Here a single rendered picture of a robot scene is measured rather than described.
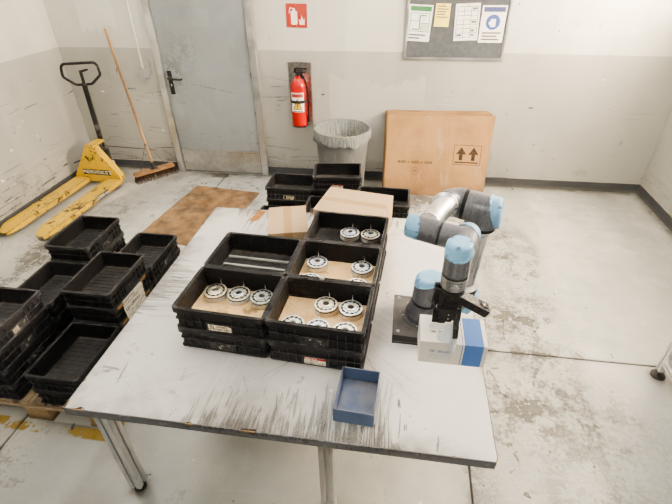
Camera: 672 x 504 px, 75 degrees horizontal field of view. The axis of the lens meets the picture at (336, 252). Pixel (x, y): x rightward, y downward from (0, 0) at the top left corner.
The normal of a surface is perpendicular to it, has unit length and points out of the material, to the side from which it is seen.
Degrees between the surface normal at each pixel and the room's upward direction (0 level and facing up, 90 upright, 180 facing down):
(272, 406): 0
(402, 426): 0
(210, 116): 90
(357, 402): 0
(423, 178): 73
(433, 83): 90
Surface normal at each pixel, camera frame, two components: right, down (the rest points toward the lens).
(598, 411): -0.01, -0.82
